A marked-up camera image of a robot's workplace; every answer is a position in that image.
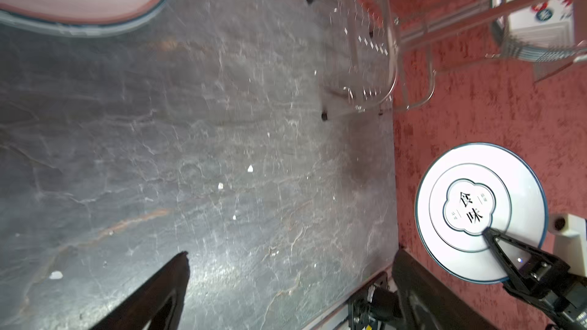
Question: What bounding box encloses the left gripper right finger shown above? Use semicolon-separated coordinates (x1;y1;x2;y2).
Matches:
392;249;496;330

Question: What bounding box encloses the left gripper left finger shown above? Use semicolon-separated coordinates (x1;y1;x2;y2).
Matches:
93;251;190;330

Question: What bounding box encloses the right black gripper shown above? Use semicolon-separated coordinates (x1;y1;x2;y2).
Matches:
482;228;586;325

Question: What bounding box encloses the white plate black quatrefoil emblem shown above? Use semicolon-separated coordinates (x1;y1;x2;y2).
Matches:
414;143;548;284

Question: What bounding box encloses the chrome wire dish rack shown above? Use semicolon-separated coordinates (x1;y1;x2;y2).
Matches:
306;0;586;121

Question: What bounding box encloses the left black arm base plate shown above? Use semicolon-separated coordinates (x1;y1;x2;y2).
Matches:
347;273;401;329

